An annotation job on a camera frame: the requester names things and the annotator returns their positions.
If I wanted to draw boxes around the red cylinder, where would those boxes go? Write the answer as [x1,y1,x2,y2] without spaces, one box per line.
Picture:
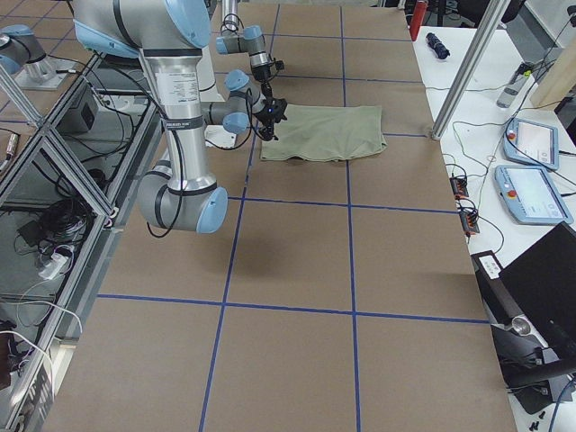
[409,0,428,41]

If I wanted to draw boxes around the far blue teach pendant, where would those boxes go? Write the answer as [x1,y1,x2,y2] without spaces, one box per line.
[503,118,559,171]

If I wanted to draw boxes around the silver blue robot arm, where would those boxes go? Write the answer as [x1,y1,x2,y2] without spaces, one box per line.
[216,0,275,98]
[74,1,287,234]

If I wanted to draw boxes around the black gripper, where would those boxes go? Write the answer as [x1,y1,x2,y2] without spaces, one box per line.
[256,99,278,141]
[251,62,274,97]

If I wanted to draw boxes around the green long-sleeve shirt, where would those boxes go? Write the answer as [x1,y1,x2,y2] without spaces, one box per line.
[260,104,387,162]

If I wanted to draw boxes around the black laptop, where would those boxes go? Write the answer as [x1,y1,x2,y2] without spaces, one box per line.
[472,222,575,414]

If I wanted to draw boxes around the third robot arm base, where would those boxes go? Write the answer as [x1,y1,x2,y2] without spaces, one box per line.
[1,24,64,91]

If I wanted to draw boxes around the blue teach pendant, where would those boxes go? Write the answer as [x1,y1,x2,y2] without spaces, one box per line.
[503,118,559,171]
[494,166,574,225]

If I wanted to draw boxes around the near blue teach pendant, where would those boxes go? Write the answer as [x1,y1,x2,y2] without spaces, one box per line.
[494,166,574,225]

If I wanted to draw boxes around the clear water bottle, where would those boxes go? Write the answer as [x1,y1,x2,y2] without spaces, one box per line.
[496,62,535,108]

